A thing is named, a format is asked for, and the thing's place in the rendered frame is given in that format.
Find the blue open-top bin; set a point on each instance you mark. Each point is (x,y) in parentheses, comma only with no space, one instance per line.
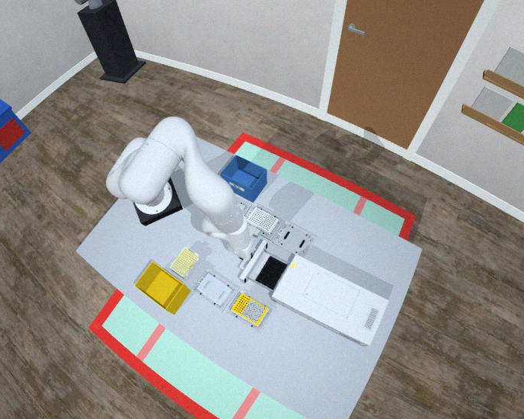
(249,178)

